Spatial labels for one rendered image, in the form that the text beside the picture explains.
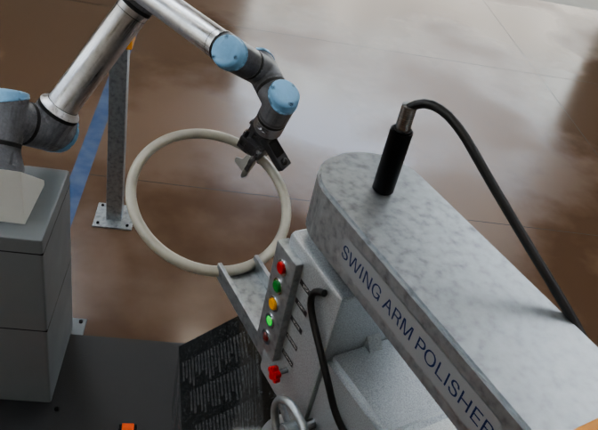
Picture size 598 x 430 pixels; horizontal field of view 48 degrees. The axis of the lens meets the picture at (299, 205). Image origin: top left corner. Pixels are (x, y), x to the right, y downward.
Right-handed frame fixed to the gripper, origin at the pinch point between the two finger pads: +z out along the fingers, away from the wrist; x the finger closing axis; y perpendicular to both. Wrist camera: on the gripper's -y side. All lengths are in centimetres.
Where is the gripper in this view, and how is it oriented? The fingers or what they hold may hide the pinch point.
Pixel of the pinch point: (252, 169)
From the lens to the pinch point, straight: 214.5
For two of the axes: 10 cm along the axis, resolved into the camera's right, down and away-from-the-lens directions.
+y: -7.5, -6.6, 0.9
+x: -5.6, 5.6, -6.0
